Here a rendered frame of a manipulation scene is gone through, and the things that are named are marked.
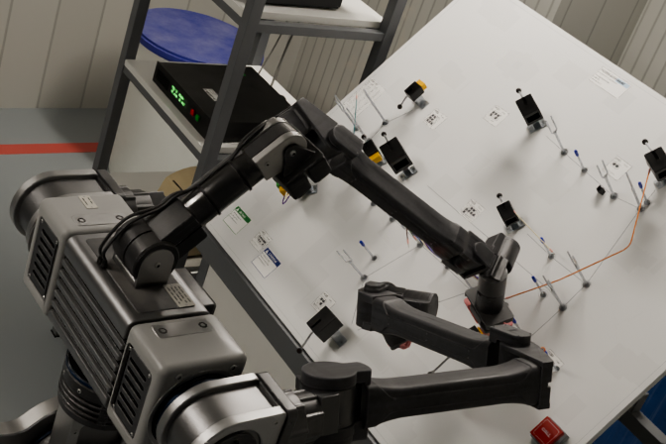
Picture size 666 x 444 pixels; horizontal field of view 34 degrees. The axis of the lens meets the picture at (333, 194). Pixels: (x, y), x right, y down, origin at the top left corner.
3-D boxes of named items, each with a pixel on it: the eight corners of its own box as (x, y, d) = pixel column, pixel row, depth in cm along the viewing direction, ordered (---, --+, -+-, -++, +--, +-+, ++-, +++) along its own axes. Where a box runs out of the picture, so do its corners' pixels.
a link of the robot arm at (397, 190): (295, 161, 208) (329, 139, 200) (305, 138, 211) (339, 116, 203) (456, 282, 222) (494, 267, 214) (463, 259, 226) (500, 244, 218)
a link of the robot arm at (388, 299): (514, 337, 171) (508, 404, 172) (540, 333, 174) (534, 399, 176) (352, 277, 205) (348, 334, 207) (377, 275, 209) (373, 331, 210)
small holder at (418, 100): (398, 113, 286) (389, 99, 282) (421, 93, 287) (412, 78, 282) (408, 122, 283) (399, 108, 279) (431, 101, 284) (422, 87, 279)
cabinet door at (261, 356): (269, 502, 279) (315, 385, 262) (176, 365, 315) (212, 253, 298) (275, 500, 281) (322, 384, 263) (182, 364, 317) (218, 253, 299)
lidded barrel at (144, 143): (182, 142, 528) (220, 9, 497) (245, 206, 493) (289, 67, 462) (74, 146, 491) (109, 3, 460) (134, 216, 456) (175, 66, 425)
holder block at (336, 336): (304, 358, 259) (285, 340, 251) (343, 323, 259) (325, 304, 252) (314, 370, 256) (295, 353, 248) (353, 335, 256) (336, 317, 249)
